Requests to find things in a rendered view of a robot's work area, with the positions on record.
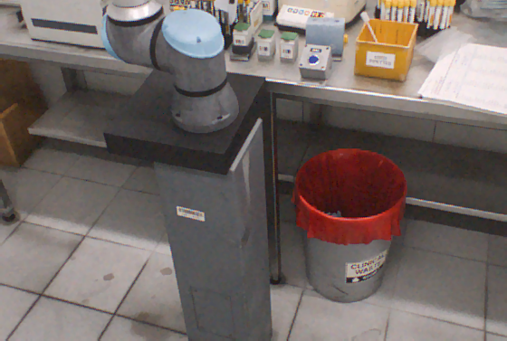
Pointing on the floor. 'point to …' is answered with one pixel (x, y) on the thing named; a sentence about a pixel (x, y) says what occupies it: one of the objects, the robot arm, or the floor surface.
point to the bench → (466, 162)
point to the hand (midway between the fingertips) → (241, 13)
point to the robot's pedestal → (220, 245)
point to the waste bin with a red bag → (378, 237)
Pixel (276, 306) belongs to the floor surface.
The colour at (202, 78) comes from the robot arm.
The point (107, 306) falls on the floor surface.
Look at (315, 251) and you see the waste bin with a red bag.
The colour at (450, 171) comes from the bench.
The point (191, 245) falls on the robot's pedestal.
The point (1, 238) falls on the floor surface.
